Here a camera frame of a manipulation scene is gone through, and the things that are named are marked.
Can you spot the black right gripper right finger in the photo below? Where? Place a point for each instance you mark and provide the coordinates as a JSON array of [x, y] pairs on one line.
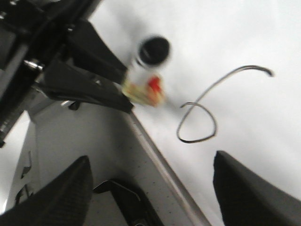
[[246, 199]]

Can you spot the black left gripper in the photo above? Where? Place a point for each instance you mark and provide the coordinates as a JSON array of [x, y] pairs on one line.
[[31, 34]]

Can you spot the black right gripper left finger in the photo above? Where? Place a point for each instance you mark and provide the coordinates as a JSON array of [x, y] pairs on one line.
[[63, 202]]

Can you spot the white whiteboard marker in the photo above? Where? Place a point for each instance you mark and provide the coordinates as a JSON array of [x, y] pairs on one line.
[[143, 83]]

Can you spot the white whiteboard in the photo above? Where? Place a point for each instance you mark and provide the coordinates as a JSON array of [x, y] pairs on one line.
[[232, 83]]

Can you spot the black handle slot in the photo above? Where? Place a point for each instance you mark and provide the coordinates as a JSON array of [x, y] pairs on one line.
[[132, 202]]

